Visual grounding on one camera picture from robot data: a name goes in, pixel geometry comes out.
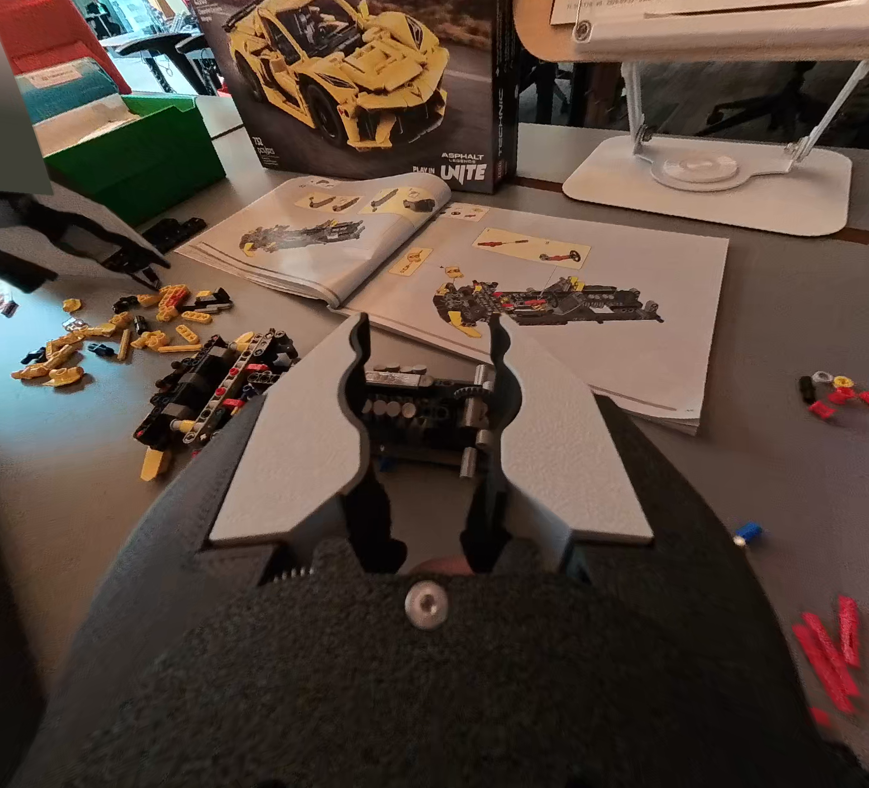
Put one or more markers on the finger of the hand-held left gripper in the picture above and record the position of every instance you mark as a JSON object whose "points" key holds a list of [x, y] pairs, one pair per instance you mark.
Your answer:
{"points": [[24, 272], [88, 225]]}

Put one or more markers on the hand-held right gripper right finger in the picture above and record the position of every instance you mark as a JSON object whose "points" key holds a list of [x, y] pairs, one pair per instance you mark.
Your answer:
{"points": [[570, 462]]}

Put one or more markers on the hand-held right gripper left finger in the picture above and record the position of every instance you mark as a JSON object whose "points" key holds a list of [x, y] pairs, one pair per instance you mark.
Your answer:
{"points": [[292, 462]]}

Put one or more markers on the pile of yellow lego pieces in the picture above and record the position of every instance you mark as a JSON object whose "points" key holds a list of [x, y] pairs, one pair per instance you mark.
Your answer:
{"points": [[170, 299]]}

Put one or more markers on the lego car chassis model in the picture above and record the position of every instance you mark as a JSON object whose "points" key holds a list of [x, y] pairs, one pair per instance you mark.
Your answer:
{"points": [[203, 387]]}

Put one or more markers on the black lego beams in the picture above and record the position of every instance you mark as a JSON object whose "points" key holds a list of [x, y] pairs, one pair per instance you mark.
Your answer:
{"points": [[173, 233]]}

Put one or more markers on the open lego instruction booklet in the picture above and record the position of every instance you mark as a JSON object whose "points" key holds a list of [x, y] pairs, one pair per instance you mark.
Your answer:
{"points": [[645, 272]]}

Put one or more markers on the lego set box yellow car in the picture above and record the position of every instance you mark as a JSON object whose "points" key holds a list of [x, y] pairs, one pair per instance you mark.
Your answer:
{"points": [[339, 55]]}

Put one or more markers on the green cardboard box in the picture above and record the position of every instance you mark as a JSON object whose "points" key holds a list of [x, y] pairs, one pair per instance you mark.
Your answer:
{"points": [[149, 164]]}

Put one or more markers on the light blue plastic box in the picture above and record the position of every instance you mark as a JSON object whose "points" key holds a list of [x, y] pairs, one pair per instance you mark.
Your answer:
{"points": [[68, 89]]}

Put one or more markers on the red carry case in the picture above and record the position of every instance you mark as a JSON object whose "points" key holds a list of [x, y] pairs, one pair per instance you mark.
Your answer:
{"points": [[54, 28]]}

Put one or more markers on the pile of red blue pins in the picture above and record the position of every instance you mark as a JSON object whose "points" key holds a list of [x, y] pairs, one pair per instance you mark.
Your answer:
{"points": [[825, 652]]}

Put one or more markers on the white monitor stand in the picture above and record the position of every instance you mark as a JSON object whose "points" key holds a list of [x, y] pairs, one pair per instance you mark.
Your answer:
{"points": [[781, 197]]}

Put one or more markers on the black pedestal table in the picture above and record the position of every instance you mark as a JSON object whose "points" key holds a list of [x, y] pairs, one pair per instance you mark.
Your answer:
{"points": [[159, 45]]}

